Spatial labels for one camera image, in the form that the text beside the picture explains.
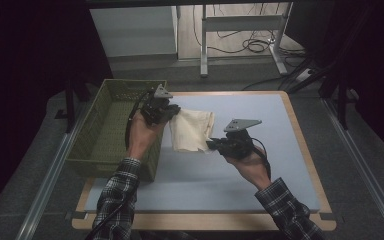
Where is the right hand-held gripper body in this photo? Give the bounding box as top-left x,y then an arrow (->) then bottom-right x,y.
218,118 -> 263,160

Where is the white power strip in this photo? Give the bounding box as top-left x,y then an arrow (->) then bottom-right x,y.
294,68 -> 314,84

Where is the tangle of black floor cables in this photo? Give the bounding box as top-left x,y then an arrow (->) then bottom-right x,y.
192,3 -> 307,57

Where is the person's right hand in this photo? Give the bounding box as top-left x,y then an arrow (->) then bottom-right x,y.
225,149 -> 272,192

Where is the metal floor rail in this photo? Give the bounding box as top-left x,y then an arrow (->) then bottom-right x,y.
320,98 -> 384,240
15,101 -> 93,240

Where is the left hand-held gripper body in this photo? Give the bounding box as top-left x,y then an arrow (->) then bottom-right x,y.
140,83 -> 175,127

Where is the green plastic basket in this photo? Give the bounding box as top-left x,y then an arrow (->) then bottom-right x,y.
65,78 -> 168,183

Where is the person's left hand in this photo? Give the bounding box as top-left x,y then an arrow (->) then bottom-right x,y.
126,111 -> 166,161

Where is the dark curtain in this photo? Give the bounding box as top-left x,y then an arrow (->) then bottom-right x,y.
284,0 -> 384,164
0,0 -> 114,221

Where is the cream printed baby garment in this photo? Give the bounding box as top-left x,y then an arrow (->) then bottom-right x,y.
168,108 -> 216,154

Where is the right hand-held gripper black cable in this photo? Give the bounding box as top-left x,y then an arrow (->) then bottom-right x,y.
251,137 -> 273,182

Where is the grey metal desk frame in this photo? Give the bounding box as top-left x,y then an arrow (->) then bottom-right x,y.
199,2 -> 290,78

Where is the black metal stand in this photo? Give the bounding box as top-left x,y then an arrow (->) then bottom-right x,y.
318,64 -> 359,131
54,77 -> 93,134

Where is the white cabinet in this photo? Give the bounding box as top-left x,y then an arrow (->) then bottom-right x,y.
89,5 -> 178,58

